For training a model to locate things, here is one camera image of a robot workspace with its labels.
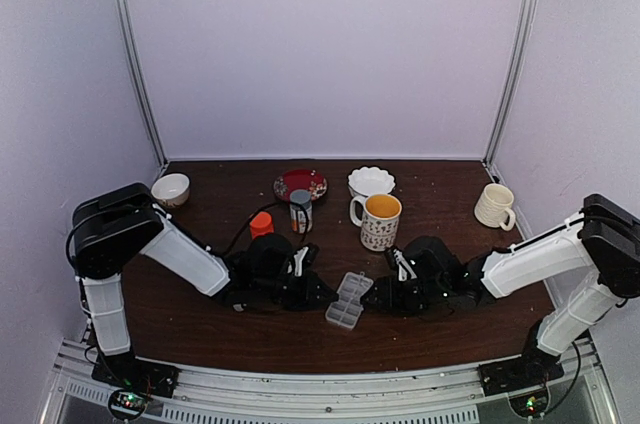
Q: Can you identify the patterned mug yellow inside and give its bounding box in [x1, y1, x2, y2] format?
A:
[349, 194, 403, 252]

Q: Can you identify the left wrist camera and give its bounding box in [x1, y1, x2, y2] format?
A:
[288, 243, 320, 277]

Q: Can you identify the red patterned plate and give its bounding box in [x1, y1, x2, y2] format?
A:
[272, 169, 328, 202]

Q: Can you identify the cream ribbed mug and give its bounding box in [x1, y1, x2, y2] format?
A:
[474, 183, 516, 231]

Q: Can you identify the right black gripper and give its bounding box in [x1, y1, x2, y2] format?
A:
[361, 275, 448, 317]

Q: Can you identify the small white bowl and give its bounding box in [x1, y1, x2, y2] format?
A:
[151, 173, 191, 208]

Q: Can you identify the clear plastic pill organizer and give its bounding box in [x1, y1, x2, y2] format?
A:
[325, 272, 373, 331]

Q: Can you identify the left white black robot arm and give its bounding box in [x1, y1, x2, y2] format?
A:
[65, 183, 338, 388]

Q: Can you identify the front aluminium rail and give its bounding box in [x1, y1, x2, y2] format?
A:
[35, 338, 622, 423]

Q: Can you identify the orange pill bottle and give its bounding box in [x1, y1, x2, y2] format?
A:
[249, 211, 275, 239]

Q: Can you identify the left aluminium frame post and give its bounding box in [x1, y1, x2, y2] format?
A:
[114, 0, 169, 176]

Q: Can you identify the aluminium frame post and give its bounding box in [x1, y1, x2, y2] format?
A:
[114, 0, 169, 176]
[482, 0, 538, 170]

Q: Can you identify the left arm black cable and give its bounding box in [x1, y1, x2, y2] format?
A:
[223, 201, 281, 260]

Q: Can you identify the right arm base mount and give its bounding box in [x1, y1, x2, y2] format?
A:
[478, 357, 564, 396]

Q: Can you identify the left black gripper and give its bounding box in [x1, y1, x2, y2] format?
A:
[253, 269, 337, 311]

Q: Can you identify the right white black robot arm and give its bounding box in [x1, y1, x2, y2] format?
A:
[361, 194, 639, 386]

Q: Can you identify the grey lid pill bottle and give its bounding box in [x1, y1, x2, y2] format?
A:
[289, 189, 313, 234]

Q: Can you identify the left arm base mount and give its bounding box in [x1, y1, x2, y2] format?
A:
[91, 359, 179, 398]

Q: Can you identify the white scalloped bowl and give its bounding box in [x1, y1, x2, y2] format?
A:
[348, 166, 396, 197]

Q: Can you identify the right aluminium frame post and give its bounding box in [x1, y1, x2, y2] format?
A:
[482, 0, 538, 170]

